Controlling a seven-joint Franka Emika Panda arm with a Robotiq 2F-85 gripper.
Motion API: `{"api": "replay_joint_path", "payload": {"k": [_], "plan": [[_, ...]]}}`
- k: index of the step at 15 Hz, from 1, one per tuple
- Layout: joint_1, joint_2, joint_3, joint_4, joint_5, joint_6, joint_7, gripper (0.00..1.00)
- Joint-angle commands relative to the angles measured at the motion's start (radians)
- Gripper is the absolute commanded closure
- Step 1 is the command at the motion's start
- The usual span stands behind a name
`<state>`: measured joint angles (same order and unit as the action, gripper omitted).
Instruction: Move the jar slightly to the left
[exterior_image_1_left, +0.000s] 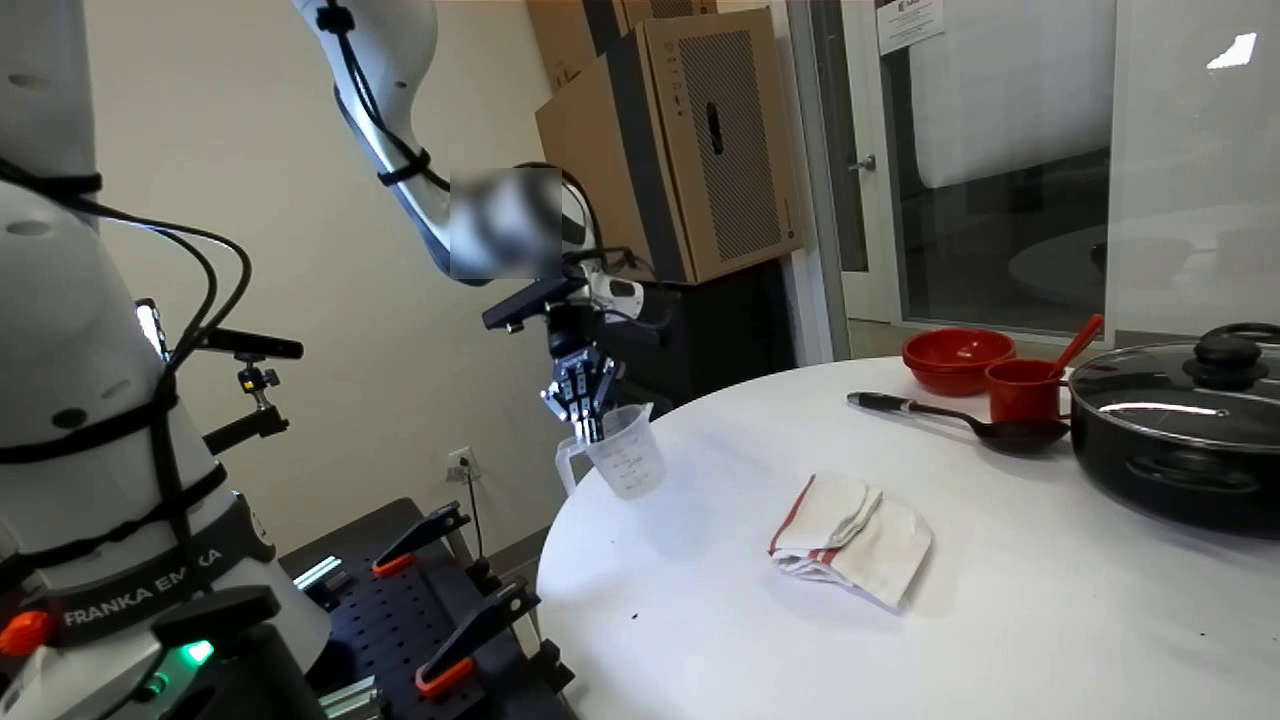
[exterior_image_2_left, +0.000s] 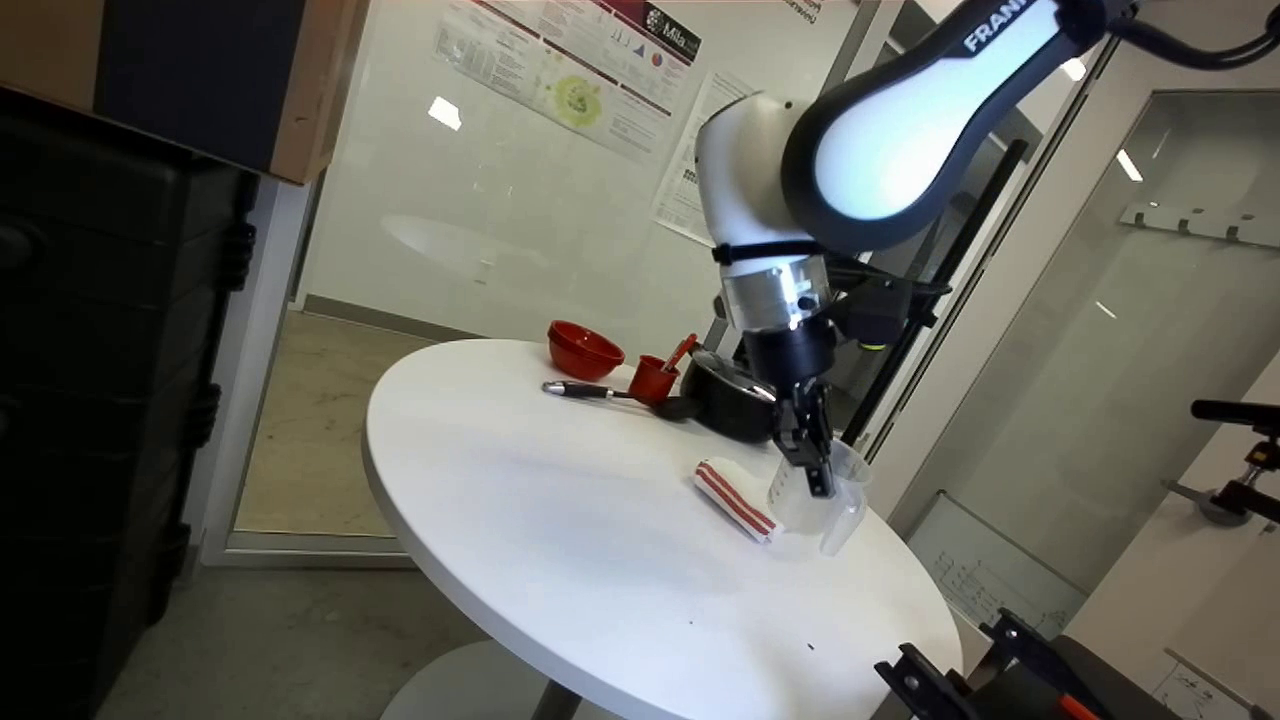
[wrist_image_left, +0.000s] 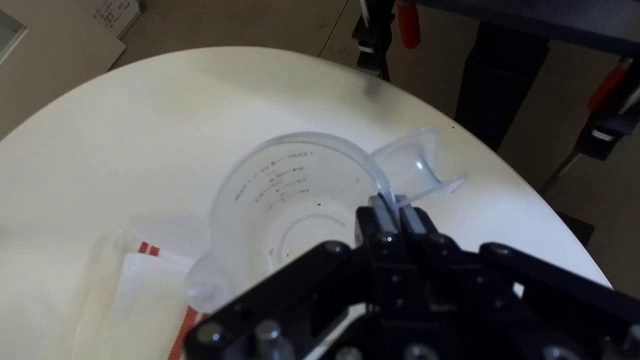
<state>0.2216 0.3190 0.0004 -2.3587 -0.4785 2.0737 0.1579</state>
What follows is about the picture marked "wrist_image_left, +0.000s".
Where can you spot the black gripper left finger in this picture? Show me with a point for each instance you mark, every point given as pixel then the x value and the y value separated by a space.
pixel 373 252

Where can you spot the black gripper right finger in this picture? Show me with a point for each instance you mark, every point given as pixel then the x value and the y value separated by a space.
pixel 427 252

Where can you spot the white towel with red stripes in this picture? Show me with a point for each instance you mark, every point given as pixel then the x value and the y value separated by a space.
pixel 147 300

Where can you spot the clear plastic measuring jug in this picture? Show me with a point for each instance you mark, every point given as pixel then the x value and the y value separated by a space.
pixel 287 192

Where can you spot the black workbench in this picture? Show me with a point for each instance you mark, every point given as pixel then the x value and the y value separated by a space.
pixel 507 66

